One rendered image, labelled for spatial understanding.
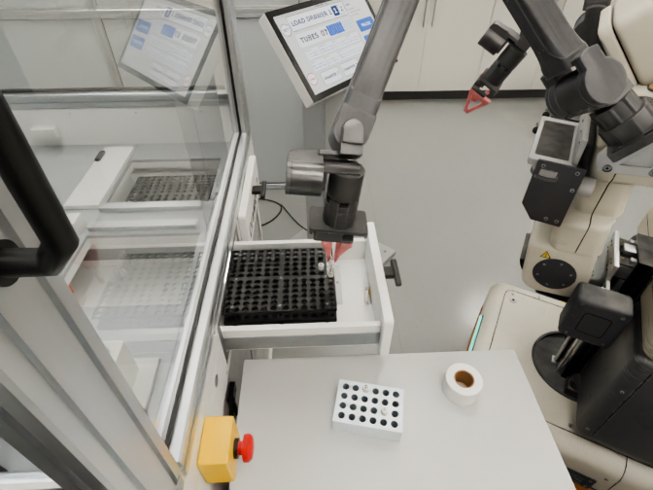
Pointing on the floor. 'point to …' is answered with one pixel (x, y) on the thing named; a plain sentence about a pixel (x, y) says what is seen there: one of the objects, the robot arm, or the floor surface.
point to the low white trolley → (420, 454)
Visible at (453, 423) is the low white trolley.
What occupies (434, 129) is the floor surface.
